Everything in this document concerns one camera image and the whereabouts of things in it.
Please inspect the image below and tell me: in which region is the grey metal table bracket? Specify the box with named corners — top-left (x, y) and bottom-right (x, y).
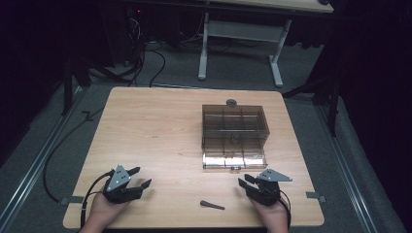
top-left (59, 195), bottom-right (85, 207)
top-left (305, 191), bottom-right (326, 204)

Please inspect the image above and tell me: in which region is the person's right hand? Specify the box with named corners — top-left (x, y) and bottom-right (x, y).
top-left (248, 197), bottom-right (290, 229)

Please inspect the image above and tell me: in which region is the metal floor rail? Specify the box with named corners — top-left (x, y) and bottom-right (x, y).
top-left (314, 102), bottom-right (379, 233)
top-left (0, 86), bottom-right (86, 228)

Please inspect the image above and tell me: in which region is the person's left hand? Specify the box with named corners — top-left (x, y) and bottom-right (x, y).
top-left (83, 190), bottom-right (131, 230)

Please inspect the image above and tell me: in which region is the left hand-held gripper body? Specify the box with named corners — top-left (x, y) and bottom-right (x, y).
top-left (102, 163), bottom-right (144, 205)

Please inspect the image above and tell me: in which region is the white-legged desk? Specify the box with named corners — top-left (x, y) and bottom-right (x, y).
top-left (197, 0), bottom-right (334, 88)

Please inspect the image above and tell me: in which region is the black metal stand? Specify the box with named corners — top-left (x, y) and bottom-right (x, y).
top-left (61, 57), bottom-right (92, 117)
top-left (281, 77), bottom-right (342, 138)

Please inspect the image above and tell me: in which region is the looped black floor cable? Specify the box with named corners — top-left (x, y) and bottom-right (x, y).
top-left (127, 41), bottom-right (167, 88)

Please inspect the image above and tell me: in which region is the long black floor cable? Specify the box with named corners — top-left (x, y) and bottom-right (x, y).
top-left (42, 106), bottom-right (105, 204)

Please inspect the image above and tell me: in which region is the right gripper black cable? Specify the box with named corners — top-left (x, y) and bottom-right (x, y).
top-left (278, 188), bottom-right (292, 229)

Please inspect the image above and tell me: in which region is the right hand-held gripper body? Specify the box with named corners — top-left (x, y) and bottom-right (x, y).
top-left (246, 168), bottom-right (293, 207)

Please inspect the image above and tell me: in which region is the transparent brown compartment box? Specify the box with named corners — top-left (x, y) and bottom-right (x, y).
top-left (201, 103), bottom-right (271, 171)

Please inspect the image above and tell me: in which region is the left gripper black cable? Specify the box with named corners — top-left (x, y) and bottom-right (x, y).
top-left (80, 168), bottom-right (117, 231)

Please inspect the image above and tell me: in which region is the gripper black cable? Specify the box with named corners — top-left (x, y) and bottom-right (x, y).
top-left (278, 188), bottom-right (292, 229)
top-left (80, 168), bottom-right (117, 231)

